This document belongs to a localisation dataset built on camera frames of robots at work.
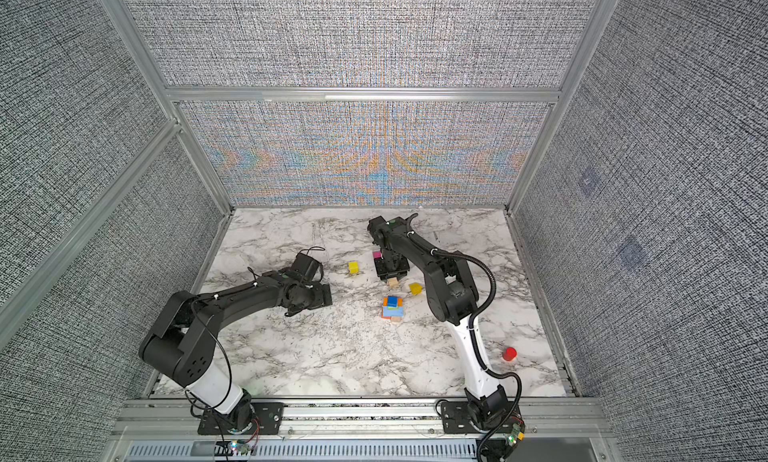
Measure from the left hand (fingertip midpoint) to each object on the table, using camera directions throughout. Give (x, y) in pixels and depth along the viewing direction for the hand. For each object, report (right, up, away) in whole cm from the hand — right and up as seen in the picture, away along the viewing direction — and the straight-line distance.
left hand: (321, 302), depth 93 cm
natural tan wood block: (+23, -4, -3) cm, 24 cm away
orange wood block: (+20, 0, -1) cm, 20 cm away
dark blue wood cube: (+22, +1, -3) cm, 22 cm away
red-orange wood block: (+20, -4, -3) cm, 21 cm away
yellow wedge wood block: (+30, +4, +3) cm, 30 cm away
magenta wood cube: (+17, +14, +14) cm, 26 cm away
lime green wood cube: (+25, 0, -1) cm, 25 cm away
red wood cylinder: (+54, -12, -11) cm, 56 cm away
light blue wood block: (+24, -2, -2) cm, 24 cm away
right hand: (+22, +7, +6) cm, 24 cm away
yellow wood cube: (+9, +10, +8) cm, 16 cm away
